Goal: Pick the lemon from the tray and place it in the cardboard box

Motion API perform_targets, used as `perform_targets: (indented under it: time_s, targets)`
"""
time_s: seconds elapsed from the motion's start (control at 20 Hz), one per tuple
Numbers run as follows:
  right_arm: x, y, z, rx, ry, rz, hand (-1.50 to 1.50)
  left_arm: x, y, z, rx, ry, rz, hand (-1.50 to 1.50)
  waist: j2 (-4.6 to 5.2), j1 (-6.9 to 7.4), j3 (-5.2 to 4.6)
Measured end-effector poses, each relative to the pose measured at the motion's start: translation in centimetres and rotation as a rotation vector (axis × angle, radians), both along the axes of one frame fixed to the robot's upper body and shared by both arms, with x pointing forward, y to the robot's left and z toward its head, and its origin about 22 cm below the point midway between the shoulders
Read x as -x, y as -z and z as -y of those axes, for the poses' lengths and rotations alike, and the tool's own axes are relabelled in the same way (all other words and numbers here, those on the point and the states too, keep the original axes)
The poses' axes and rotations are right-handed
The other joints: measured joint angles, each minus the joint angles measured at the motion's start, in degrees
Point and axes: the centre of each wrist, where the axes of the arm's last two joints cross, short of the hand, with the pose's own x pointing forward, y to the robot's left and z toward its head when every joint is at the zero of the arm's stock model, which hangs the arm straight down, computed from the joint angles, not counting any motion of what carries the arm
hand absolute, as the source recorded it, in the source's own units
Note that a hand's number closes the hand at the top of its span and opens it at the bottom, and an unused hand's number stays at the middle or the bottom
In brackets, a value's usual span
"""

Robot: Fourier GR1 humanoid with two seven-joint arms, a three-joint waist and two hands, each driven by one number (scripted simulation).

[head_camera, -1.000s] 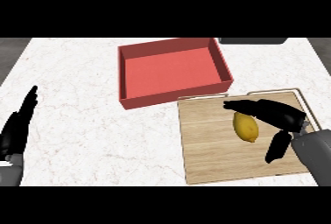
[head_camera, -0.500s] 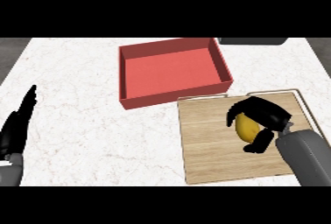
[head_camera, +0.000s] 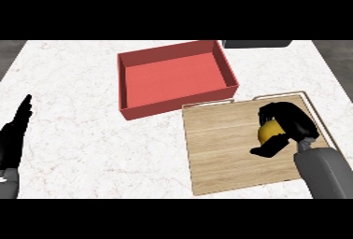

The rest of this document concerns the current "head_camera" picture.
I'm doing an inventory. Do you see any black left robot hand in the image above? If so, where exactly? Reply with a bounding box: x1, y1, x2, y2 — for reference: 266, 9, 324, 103
0, 93, 34, 171

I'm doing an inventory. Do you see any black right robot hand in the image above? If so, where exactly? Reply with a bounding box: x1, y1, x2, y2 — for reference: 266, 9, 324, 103
248, 101, 322, 159

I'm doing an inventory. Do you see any yellow lemon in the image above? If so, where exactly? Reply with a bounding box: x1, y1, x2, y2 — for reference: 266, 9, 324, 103
257, 119, 287, 146

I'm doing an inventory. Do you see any wooden tray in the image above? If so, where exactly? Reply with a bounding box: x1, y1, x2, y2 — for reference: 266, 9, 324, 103
180, 91, 343, 197

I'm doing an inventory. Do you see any red cardboard box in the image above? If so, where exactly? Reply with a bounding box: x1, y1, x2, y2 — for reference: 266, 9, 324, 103
115, 40, 239, 121

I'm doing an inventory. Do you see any dark grey appliance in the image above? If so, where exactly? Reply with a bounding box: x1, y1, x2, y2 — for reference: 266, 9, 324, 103
220, 40, 294, 49

